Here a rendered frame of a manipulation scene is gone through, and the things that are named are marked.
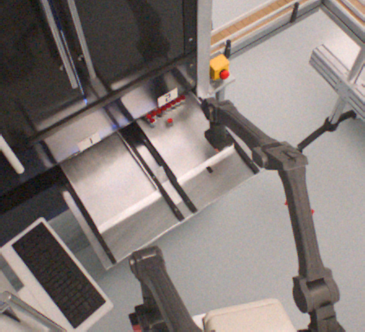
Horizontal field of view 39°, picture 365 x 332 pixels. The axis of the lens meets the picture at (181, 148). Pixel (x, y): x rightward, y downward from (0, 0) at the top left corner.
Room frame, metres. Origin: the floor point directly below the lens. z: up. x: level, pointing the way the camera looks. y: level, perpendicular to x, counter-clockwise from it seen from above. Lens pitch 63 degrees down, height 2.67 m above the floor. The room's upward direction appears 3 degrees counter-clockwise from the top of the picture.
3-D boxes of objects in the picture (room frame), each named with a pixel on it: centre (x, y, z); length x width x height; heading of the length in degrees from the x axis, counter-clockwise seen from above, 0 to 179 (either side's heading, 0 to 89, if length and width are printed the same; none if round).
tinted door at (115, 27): (1.04, 0.12, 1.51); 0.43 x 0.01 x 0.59; 121
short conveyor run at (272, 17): (1.49, -0.33, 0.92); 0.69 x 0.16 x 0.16; 121
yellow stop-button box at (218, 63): (1.23, -0.16, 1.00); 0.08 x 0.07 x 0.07; 31
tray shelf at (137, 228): (0.85, 0.11, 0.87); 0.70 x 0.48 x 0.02; 121
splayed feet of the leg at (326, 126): (1.43, -0.85, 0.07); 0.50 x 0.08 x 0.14; 121
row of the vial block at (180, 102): (1.09, 0.05, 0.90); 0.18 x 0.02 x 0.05; 121
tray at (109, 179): (0.82, 0.29, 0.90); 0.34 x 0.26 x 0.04; 31
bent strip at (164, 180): (0.76, 0.06, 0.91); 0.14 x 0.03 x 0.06; 30
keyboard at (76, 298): (0.48, 0.47, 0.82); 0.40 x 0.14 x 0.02; 39
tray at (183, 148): (1.00, 0.00, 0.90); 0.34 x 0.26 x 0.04; 31
